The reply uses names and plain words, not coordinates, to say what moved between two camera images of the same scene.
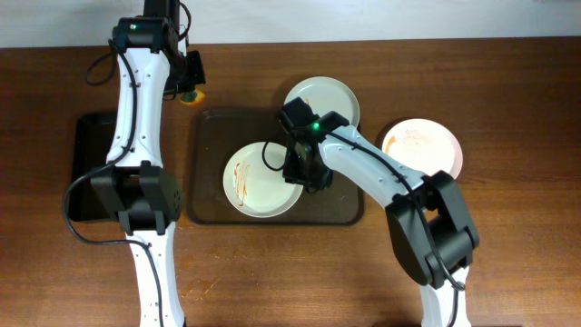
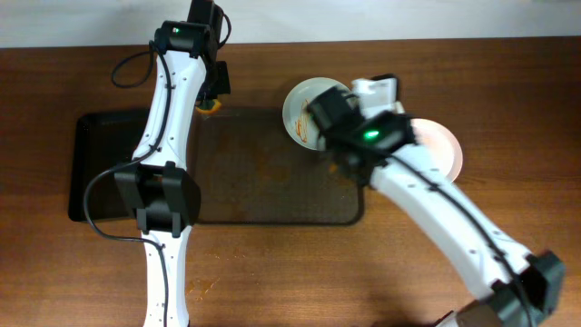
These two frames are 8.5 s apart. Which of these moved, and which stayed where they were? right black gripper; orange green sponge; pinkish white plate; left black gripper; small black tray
Moved: orange green sponge; left black gripper; right black gripper
Stayed: small black tray; pinkish white plate
